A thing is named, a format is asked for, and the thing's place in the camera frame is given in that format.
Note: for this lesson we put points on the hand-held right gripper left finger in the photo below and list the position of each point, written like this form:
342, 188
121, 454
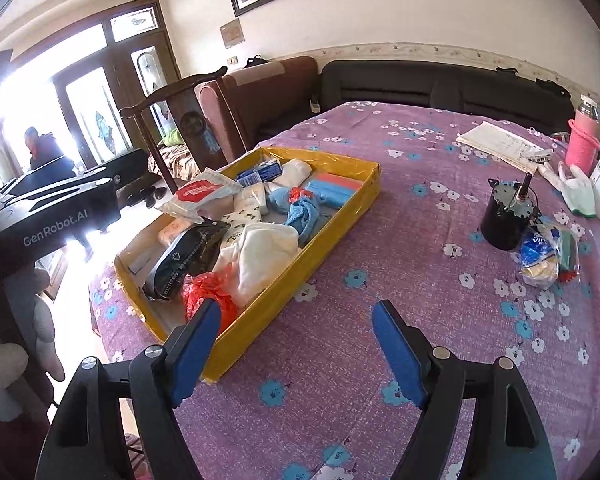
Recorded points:
192, 355

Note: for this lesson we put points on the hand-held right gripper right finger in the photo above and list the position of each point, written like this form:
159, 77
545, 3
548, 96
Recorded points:
400, 355

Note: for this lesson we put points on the large red plastic bag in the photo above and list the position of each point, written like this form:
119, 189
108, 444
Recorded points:
205, 290

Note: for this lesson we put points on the yellow cardboard box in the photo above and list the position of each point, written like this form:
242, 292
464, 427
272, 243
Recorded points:
290, 305

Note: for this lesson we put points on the white towel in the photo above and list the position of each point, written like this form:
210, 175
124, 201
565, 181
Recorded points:
265, 255

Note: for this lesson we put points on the large blue knitted cloth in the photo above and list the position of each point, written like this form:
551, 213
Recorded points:
305, 220

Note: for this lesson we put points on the small blue knitted cloth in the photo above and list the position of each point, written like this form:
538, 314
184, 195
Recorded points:
280, 199

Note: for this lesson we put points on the small red plastic bag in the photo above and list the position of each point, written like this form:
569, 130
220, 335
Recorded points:
296, 194

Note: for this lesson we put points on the person's left forearm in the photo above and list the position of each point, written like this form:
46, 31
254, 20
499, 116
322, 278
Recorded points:
10, 300

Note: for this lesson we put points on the black plastic packet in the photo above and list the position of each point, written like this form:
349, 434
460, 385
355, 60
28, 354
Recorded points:
180, 260

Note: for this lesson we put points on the dark slipper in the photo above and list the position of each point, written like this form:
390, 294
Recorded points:
137, 195
159, 196

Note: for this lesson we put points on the purple floral tablecloth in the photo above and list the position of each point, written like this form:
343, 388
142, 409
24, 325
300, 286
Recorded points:
380, 240

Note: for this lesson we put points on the peach tissue pack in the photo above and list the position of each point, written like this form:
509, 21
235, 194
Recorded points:
172, 230

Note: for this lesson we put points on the patterned white cloth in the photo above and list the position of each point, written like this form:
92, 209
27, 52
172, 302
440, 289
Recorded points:
245, 210

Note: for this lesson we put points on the red and white packet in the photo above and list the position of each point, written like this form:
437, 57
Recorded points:
200, 192

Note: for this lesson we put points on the black electric motor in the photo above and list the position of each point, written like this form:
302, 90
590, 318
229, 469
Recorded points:
505, 220

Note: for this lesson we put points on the blue and pink sponge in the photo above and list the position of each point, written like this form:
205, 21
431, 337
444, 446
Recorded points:
335, 187

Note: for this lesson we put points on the dark wooden chair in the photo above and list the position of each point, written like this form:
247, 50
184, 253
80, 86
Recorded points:
190, 120

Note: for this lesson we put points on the blue packet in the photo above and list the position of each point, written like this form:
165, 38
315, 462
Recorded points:
257, 174

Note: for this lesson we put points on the white rolled cloth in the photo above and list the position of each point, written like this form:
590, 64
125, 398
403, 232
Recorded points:
295, 172

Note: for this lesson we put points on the wooden glass door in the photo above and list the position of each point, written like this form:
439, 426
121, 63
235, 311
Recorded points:
167, 50

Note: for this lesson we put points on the paper notebook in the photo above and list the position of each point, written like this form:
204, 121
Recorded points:
500, 145

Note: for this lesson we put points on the white work glove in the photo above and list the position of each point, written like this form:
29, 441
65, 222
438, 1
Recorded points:
577, 195

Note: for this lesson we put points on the grey blister strip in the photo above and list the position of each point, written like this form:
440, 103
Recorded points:
541, 156

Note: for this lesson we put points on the brown armchair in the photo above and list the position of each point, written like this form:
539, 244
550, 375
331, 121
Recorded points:
265, 105

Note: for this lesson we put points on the black sofa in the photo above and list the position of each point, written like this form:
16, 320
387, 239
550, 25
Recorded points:
405, 85

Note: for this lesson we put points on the black bag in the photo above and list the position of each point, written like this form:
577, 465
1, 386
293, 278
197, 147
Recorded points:
552, 87
256, 61

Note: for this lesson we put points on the pink thermos bottle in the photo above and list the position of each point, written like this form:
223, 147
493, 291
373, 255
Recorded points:
582, 145

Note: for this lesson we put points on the small wall plaque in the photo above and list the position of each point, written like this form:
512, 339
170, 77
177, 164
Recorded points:
231, 33

